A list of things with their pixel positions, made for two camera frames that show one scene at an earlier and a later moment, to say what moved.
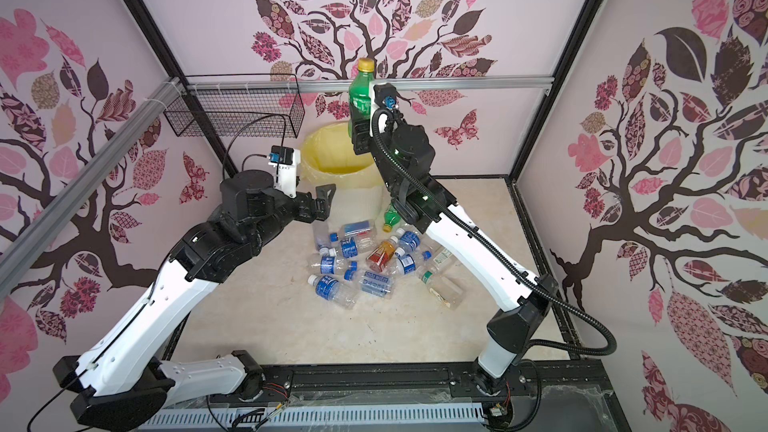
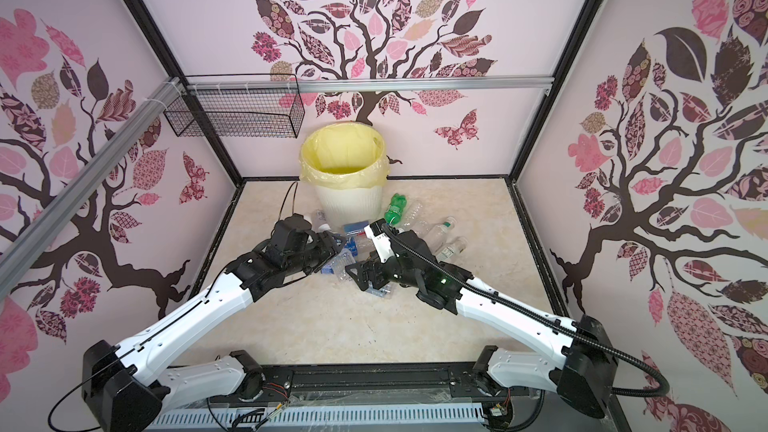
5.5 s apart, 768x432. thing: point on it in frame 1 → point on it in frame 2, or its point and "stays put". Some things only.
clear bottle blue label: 330,289 → 338,264
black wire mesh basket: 237,105 stays put
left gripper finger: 324,198 → 338,242
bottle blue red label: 362,230 stays put
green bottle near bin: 391,218 stays put
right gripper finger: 361,136 → 360,273
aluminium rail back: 340,84 stays put
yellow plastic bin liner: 328,155 stays put
